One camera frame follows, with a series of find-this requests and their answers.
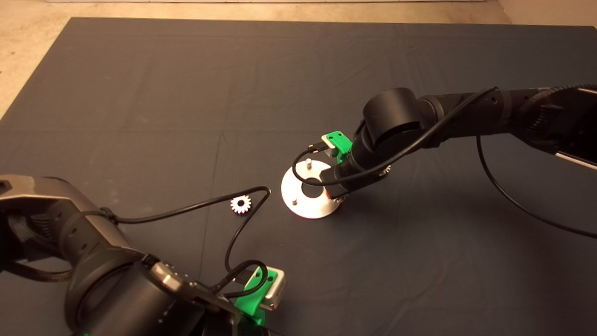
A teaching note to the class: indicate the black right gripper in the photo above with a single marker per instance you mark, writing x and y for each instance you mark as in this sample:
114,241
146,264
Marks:
354,175

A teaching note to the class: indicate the small steel planetary gear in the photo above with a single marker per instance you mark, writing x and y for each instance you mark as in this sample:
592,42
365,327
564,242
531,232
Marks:
386,171
340,199
235,205

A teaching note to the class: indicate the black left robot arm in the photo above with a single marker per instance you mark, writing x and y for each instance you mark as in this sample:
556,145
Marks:
126,303

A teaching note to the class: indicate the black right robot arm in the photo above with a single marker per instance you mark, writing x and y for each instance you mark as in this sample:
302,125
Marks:
392,116

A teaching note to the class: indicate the round metal carrier plate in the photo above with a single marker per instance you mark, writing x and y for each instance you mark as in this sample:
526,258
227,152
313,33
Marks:
291,189

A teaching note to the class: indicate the dark grey table cloth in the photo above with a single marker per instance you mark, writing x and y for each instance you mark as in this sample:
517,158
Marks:
186,93

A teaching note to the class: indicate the small silver camera box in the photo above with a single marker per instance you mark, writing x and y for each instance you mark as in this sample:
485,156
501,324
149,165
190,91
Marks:
328,142
275,291

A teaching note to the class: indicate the bright green camera mount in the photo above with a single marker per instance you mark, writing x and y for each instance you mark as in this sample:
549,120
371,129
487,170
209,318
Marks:
340,142
252,305

